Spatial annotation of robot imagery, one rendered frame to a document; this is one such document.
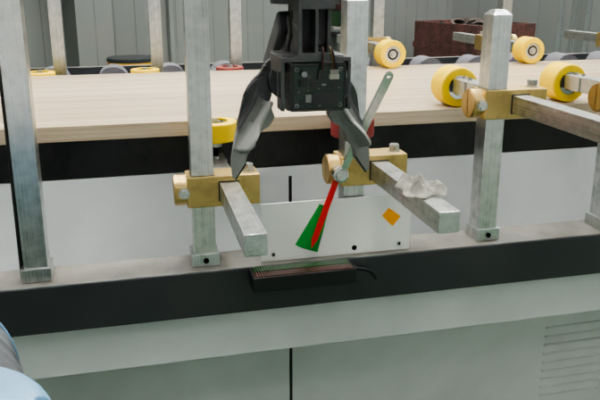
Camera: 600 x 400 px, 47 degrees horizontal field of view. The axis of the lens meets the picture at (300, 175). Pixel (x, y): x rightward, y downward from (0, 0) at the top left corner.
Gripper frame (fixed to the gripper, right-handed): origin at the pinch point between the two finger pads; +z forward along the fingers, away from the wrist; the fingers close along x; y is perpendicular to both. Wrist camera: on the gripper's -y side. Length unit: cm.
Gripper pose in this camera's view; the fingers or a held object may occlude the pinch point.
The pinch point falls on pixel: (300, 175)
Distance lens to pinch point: 78.0
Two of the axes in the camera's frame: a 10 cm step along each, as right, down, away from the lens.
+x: 9.7, -0.6, 2.2
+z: 0.0, 9.6, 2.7
